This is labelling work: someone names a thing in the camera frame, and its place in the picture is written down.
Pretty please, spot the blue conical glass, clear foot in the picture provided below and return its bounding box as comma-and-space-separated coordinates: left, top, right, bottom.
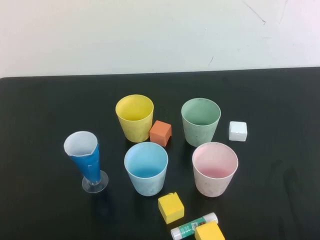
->
63, 130, 109, 194

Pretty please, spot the light blue plastic cup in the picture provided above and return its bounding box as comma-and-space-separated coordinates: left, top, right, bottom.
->
123, 142, 169, 197

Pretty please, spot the green plastic cup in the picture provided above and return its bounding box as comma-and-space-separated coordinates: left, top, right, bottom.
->
180, 97, 222, 148

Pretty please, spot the white foam cube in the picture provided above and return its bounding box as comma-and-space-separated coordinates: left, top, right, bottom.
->
228, 121, 248, 142

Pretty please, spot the green-labelled white glue stick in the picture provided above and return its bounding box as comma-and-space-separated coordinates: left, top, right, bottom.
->
170, 212, 219, 240

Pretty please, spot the orange foam cube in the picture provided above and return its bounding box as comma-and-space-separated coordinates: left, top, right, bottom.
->
149, 120, 173, 147

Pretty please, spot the yellow plastic cup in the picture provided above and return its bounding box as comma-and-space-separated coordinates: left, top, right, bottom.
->
115, 94, 155, 143

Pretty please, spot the plain yellow cube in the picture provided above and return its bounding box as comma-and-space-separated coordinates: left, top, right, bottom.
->
194, 220, 226, 240

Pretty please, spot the yellow cube with chipped edge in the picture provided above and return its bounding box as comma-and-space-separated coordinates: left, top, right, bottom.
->
157, 191, 185, 225

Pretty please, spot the pink plastic cup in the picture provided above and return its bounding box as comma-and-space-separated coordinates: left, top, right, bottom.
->
191, 141, 239, 198

